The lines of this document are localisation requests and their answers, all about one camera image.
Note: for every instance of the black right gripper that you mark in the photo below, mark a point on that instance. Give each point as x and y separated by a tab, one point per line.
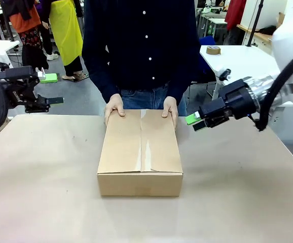
237	101

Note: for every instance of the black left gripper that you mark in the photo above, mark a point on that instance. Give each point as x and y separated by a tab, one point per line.
19	86

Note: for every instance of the brown cardboard box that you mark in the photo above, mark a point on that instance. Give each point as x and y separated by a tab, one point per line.
140	152

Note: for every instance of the person's left forearm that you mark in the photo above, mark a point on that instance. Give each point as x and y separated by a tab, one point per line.
187	81

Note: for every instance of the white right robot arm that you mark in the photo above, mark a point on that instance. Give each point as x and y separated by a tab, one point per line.
288	38

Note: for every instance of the person's right forearm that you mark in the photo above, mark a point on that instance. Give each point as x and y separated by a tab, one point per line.
98	81

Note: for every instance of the person's left hand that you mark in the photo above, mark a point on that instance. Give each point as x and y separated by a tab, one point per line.
170	105

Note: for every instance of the person's right hand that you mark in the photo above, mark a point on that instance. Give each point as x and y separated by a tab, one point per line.
114	103

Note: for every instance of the person in yellow apron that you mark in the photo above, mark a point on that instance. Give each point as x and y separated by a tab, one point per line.
65	30

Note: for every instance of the person in orange top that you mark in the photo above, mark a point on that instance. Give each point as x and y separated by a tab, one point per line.
27	22

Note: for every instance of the brown packing tape roll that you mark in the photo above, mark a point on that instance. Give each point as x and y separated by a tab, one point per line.
213	50

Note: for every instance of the white side table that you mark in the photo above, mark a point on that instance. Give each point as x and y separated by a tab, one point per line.
237	60

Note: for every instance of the person in dark shirt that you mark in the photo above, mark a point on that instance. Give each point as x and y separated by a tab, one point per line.
141	50

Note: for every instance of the wooden shelf board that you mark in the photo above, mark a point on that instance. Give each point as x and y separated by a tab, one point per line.
258	33

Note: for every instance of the black tripod pole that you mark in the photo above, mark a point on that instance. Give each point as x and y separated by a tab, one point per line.
256	22

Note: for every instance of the red jacket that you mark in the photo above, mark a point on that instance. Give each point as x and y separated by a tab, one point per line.
235	11

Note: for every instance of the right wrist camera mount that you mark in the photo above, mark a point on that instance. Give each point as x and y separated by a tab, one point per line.
222	75

